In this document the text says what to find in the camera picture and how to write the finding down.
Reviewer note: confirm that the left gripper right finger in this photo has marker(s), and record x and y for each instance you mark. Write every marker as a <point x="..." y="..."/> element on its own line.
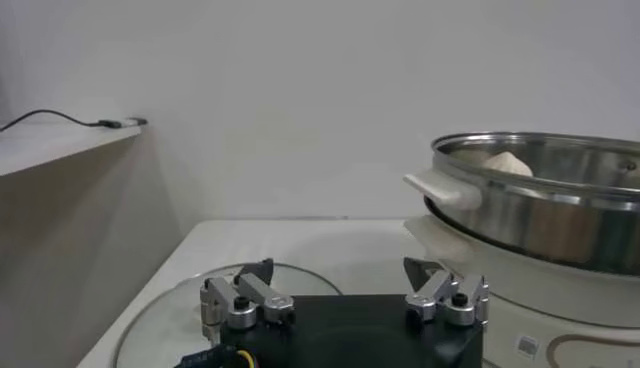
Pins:
<point x="435" y="290"/>

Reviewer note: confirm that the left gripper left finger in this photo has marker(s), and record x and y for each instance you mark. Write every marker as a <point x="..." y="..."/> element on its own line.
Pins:
<point x="260" y="293"/>

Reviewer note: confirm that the round glass pot lid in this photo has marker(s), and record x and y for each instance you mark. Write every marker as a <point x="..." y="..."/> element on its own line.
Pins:
<point x="160" y="330"/>

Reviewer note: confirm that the white steamed baozi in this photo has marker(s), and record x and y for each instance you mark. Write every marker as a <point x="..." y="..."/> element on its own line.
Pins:
<point x="510" y="164"/>

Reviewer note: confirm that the stainless steel steamer basket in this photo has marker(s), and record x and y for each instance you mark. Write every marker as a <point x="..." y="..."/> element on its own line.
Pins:
<point x="525" y="225"/>

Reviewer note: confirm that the cream electric cooker base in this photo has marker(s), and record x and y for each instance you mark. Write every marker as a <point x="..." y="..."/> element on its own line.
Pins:
<point x="525" y="310"/>

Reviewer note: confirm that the white side table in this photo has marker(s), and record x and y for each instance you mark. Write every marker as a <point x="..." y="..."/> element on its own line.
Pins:
<point x="50" y="145"/>

